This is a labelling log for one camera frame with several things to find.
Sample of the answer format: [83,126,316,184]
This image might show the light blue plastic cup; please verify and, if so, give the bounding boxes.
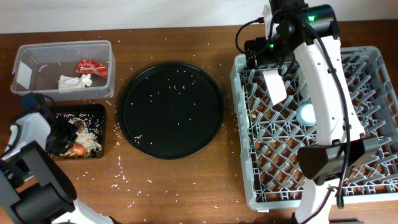
[296,103,316,126]

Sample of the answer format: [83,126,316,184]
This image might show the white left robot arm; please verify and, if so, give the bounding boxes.
[1,92,116,224]

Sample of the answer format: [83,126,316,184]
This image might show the red snack wrapper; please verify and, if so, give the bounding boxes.
[76,59,109,78]

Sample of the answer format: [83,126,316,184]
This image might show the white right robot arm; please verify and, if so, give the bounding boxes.
[240,0,379,223]

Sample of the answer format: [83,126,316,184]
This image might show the clear plastic bin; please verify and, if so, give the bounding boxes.
[10,40,116,101]

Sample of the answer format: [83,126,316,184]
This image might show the white tissue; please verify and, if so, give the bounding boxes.
[58,74,93,90]

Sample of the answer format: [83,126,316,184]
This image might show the grey round plate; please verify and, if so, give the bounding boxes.
[298,73,309,98]

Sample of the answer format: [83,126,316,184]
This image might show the orange carrot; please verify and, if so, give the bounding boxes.
[70,144,86,156]

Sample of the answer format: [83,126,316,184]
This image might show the black rectangular tray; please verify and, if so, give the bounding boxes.
[49,104,106,160]

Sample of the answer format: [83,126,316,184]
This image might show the rice and food waste pile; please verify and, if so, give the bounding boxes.
[57,114,102,159]

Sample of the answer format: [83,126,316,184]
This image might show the grey dishwasher rack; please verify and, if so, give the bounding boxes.
[230,47,397,212]

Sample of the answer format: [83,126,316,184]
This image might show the round black tray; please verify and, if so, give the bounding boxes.
[118,62,224,160]

